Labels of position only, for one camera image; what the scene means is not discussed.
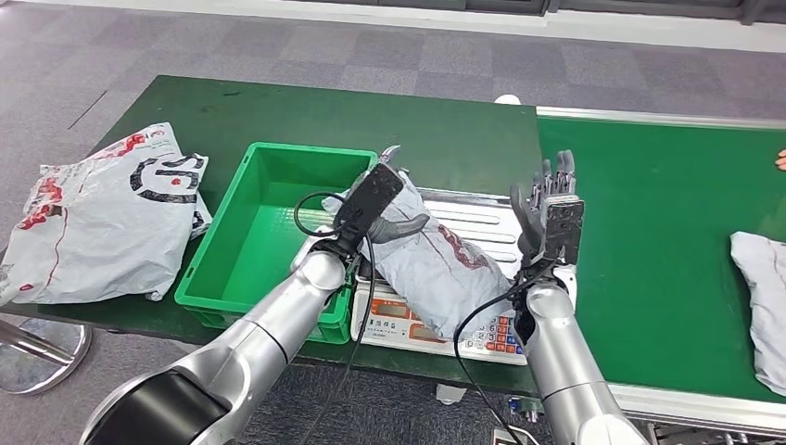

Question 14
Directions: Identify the grey poly mailer parcel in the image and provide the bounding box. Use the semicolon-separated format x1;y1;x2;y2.
322;172;517;342
729;231;786;398

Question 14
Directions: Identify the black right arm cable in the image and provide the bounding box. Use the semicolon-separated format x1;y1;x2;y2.
452;270;557;445

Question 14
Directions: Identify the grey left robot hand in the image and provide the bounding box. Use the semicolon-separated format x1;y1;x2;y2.
367;145;431;246

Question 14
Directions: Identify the white block under table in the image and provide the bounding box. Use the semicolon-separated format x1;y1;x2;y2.
436;383;468;407

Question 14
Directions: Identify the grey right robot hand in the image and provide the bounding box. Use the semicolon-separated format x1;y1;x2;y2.
509;150;578;265

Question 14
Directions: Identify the green plastic bin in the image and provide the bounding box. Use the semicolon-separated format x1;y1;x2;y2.
174;141;379;345

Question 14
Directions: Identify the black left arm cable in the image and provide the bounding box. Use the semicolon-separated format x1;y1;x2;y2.
293;191;377;445

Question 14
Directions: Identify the chrome round stand base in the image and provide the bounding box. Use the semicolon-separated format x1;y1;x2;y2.
0;316;94;396

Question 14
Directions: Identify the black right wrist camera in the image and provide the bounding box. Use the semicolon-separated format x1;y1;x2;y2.
543;195;586;266

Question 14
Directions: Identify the large white printed bag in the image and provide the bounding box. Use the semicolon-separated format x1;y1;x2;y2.
0;121;213;307

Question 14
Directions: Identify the green conveyor belt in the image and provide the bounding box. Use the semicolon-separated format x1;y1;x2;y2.
535;105;786;440

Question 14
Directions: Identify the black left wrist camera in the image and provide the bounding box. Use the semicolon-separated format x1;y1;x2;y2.
331;162;405;247

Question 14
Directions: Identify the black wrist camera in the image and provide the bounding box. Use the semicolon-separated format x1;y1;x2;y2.
543;195;586;266
331;162;405;247

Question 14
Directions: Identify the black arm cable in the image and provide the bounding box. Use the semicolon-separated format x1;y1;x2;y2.
452;270;557;445
293;191;377;445

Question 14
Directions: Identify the white scale with steel tray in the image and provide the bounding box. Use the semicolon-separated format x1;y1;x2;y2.
349;186;536;366

